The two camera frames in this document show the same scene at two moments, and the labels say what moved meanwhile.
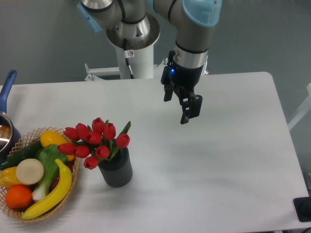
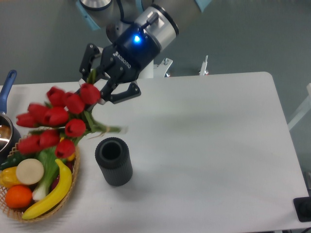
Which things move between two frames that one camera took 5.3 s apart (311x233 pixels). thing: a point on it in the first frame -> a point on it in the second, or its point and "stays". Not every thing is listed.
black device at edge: (302, 207) stays
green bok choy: (47, 154) stays
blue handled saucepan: (9, 136) stays
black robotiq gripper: (183, 78) -> (126, 60)
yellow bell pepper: (8, 177) stays
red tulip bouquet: (98, 142) -> (61, 121)
